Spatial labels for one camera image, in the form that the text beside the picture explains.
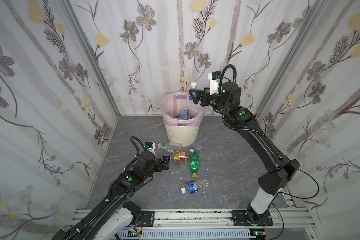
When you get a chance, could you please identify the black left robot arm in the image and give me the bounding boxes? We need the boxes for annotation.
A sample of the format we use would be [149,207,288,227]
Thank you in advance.
[53,136,171,240]

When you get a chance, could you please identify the yellow red tea bottle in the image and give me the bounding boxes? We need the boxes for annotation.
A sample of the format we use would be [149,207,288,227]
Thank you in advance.
[171,151,189,163]

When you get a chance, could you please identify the pink plastic bin liner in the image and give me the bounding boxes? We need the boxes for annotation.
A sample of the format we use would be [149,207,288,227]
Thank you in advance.
[161,92,205,127]

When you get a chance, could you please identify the green bottle yellow cap centre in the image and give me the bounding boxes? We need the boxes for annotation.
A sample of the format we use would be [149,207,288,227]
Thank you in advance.
[190,152,200,178]

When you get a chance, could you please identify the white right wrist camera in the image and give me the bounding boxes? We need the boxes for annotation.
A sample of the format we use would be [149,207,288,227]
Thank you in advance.
[208,71,221,95]

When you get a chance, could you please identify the white slotted cable duct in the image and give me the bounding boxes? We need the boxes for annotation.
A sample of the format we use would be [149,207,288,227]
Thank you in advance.
[118,229,257,240]

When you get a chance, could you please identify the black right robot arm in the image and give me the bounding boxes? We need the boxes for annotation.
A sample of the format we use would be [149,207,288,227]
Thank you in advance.
[189,64,300,226]

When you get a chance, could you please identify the clear bottle dark blue label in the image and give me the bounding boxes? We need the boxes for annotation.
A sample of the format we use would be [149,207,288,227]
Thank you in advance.
[189,82,197,101]

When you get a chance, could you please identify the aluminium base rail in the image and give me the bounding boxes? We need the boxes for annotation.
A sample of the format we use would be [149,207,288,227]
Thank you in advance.
[68,209,319,240]

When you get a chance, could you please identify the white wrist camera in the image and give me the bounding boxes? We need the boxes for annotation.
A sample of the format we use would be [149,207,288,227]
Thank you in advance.
[145,142,156,154]
[208,71,221,95]

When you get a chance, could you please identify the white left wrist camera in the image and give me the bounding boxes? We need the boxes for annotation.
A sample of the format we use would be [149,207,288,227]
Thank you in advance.
[145,142,156,154]

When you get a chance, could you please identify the clear bottle green neck band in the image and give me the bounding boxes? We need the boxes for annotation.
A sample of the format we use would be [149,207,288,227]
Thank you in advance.
[157,142,182,153]

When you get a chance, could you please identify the clear bottle blue label front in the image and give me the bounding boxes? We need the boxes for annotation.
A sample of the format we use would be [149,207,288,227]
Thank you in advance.
[181,177,209,195]

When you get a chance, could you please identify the cream ribbed waste bin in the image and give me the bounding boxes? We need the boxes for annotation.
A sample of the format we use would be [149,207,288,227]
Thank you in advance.
[163,119,202,147]

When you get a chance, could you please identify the clear bluish bottle near bin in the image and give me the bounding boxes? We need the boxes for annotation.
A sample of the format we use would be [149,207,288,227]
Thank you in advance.
[190,136,211,153]

